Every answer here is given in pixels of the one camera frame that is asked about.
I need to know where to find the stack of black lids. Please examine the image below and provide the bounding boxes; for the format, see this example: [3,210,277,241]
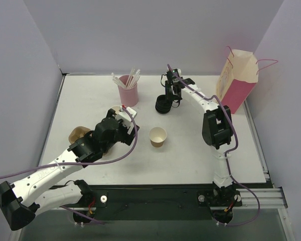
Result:
[155,94,173,114]

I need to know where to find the stack of brown paper cups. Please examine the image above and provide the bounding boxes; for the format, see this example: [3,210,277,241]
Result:
[111,105,121,114]

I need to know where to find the single brown paper cup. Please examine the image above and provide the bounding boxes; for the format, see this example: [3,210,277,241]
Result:
[149,127,167,148]

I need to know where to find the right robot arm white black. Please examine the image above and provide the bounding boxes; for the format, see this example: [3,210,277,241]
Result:
[156,68,238,205]

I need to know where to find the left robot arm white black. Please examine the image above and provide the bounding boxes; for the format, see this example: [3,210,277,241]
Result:
[0,106,139,231]

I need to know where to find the brown pulp cup carriers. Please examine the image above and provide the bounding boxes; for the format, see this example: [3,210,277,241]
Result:
[68,126,110,157]

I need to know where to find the white wrapped straws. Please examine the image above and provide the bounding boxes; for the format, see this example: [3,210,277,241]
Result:
[111,67,140,89]

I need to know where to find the pink straw holder cup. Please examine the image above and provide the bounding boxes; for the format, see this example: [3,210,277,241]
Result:
[118,85,138,107]

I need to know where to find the pink cream paper gift bag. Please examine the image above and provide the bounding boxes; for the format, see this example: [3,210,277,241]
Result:
[215,45,279,114]

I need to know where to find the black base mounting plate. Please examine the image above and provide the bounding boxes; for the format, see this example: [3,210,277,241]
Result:
[68,184,242,222]

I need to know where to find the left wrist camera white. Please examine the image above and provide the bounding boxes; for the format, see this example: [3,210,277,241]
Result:
[115,106,133,131]

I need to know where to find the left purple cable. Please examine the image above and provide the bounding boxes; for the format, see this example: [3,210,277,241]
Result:
[0,106,138,224]

